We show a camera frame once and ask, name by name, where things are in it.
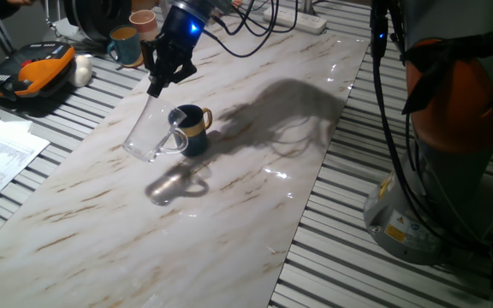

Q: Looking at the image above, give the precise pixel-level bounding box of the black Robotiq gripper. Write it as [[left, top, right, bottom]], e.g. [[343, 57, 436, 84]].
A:
[[141, 6, 208, 98]]

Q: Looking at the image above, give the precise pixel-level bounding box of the clear glass mug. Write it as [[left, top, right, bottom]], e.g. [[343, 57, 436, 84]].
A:
[[122, 94, 190, 163]]

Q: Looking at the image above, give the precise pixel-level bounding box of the pink cup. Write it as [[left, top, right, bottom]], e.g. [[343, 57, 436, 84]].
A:
[[128, 9, 162, 42]]

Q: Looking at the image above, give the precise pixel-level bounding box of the round wooden coaster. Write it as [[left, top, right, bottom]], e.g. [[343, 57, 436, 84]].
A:
[[120, 53, 146, 69]]

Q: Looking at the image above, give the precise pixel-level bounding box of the teal mug with orange inside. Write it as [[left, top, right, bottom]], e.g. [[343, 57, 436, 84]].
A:
[[106, 24, 145, 68]]

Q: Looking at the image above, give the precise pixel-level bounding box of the blue mug with yellow band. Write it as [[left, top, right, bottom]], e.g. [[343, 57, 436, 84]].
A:
[[168, 104, 214, 157]]

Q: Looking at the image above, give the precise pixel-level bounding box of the black round spool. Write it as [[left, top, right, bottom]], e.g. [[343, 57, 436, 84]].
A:
[[62, 0, 133, 44]]

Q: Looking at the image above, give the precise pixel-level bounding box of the small white plush object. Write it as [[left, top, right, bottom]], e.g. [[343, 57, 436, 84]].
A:
[[67, 54, 94, 89]]

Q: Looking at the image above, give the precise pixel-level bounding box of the white plastic wrap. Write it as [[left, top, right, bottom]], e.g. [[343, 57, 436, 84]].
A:
[[53, 16, 80, 39]]

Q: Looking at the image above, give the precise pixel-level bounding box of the orange black teach pendant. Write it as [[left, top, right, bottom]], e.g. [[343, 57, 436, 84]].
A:
[[0, 41, 77, 102]]

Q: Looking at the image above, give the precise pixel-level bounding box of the white power strip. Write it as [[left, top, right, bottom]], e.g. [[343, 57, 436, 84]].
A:
[[262, 4, 329, 36]]

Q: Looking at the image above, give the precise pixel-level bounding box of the white marble pattern board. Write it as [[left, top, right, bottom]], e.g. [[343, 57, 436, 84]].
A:
[[0, 15, 370, 308]]

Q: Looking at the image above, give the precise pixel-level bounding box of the aluminium frame post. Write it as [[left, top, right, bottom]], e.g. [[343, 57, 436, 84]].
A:
[[159, 0, 175, 21]]

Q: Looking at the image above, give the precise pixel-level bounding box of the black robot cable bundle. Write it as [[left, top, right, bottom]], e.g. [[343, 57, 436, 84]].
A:
[[203, 0, 493, 258]]

